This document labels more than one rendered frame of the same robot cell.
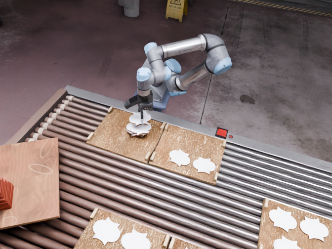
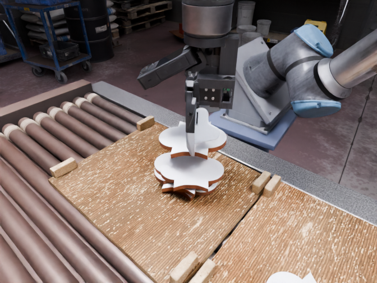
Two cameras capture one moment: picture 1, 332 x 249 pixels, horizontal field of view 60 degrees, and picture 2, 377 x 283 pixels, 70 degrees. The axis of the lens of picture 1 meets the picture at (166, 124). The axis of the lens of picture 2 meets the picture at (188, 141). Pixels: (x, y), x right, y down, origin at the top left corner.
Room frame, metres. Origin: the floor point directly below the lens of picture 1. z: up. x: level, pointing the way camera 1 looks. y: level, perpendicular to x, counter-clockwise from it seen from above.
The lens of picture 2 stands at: (0.83, -0.01, 1.39)
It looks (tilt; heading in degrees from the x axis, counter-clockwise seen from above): 36 degrees down; 24
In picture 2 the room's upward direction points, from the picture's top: straight up
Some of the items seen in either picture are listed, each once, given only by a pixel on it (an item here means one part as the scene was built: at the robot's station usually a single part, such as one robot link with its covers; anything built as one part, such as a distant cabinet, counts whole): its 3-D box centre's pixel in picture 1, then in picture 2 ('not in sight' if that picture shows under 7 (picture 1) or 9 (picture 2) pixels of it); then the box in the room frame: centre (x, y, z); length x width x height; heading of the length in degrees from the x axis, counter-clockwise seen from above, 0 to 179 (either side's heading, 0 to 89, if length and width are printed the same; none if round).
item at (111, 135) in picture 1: (128, 133); (160, 181); (1.23, 0.24, 0.93); 0.41 x 0.35 x 0.02; 74
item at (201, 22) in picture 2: (143, 89); (206, 18); (1.25, 0.14, 1.30); 0.08 x 0.08 x 0.05
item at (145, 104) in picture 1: (145, 100); (209, 69); (1.25, 0.14, 1.22); 0.09 x 0.08 x 0.12; 107
